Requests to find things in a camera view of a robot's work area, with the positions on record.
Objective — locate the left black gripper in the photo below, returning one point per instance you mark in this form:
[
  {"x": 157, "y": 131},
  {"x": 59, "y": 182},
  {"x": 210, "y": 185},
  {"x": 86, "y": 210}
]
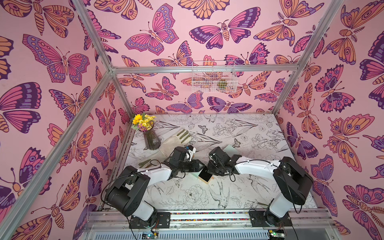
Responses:
[{"x": 194, "y": 165}]

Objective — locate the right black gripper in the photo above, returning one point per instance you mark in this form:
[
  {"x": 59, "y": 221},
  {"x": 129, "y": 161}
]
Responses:
[{"x": 212, "y": 167}]

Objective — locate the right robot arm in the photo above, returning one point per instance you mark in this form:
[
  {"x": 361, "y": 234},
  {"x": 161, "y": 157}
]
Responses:
[{"x": 293, "y": 181}]

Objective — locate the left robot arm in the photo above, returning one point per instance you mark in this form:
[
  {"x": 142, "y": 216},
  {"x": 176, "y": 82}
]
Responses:
[{"x": 126, "y": 192}]

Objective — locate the beige garden glove far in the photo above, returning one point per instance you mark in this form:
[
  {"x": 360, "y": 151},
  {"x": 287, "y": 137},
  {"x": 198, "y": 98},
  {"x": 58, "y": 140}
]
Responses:
[{"x": 179, "y": 139}]

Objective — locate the beige garden glove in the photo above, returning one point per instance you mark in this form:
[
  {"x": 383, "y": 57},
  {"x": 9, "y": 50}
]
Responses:
[
  {"x": 145, "y": 164},
  {"x": 179, "y": 139}
]

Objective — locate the beige garden glove near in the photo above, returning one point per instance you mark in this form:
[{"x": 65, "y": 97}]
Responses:
[{"x": 145, "y": 164}]

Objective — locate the glass vase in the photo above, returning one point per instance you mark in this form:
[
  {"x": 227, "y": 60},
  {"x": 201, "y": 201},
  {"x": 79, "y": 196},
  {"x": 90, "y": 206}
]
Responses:
[{"x": 152, "y": 140}]

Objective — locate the yellow flower bouquet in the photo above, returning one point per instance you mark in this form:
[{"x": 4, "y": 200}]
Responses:
[{"x": 143, "y": 122}]

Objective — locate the white wire basket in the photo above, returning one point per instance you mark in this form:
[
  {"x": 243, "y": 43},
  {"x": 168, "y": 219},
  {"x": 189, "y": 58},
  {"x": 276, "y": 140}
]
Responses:
[{"x": 214, "y": 79}]

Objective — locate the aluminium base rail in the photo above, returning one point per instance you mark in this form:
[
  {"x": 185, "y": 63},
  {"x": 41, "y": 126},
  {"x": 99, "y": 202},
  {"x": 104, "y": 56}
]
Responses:
[{"x": 212, "y": 220}]

